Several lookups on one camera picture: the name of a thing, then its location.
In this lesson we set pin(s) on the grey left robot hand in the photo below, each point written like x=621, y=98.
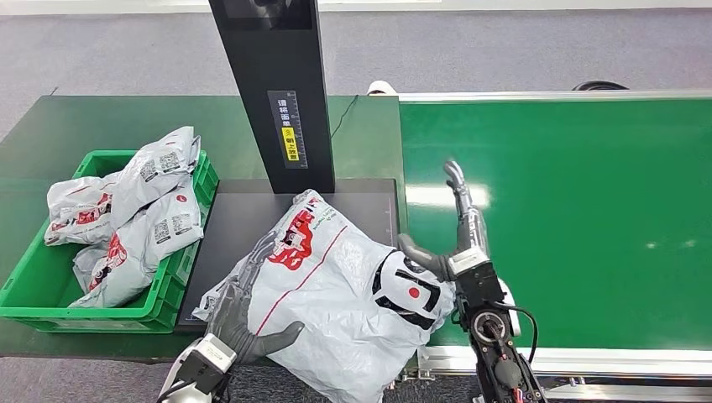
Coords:
x=236, y=325

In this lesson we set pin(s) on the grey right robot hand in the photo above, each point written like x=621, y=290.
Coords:
x=471, y=233

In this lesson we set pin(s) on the white package with black logo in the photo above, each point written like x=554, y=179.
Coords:
x=345, y=311

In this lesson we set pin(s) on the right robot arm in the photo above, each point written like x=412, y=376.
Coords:
x=495, y=356

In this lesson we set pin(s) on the grey package with red print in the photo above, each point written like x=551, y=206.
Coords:
x=144, y=239
x=78, y=211

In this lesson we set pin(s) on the green conveyor belt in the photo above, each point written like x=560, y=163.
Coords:
x=612, y=211

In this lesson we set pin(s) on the grey package with QR codes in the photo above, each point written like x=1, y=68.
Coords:
x=156, y=167

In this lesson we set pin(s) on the black inbound scanner machine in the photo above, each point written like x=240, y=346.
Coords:
x=278, y=66

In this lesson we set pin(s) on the white round object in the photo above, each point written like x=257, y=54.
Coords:
x=382, y=88

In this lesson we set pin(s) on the black round object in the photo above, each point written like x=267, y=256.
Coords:
x=599, y=86

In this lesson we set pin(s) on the green plastic crate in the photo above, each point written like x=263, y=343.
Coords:
x=39, y=283

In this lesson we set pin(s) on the black and yellow column label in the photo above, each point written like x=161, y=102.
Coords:
x=287, y=128

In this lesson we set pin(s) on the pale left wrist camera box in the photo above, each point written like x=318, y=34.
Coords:
x=208, y=356

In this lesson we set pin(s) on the aluminium conveyor frame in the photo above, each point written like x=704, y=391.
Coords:
x=612, y=364

